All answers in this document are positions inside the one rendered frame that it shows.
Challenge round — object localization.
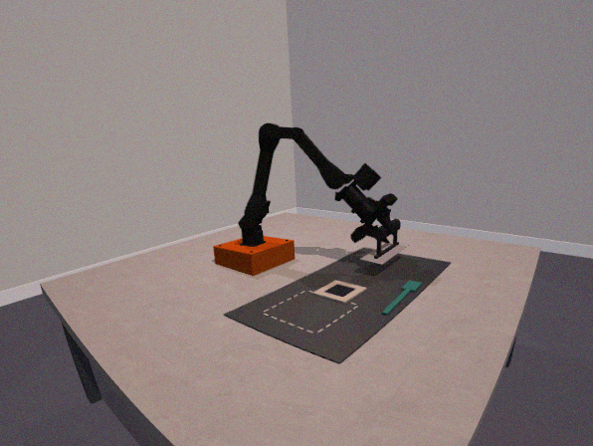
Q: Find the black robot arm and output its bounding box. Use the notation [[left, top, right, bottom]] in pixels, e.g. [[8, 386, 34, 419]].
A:
[[239, 123, 381, 247]]

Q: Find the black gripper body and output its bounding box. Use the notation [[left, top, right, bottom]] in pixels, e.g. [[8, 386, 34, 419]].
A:
[[350, 193, 397, 243]]

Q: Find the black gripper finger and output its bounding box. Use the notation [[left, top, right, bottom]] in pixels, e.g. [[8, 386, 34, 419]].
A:
[[363, 225, 389, 244], [376, 209, 396, 237]]

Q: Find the beige square tile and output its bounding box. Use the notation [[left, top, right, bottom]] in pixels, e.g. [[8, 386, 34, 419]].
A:
[[312, 280, 367, 304]]

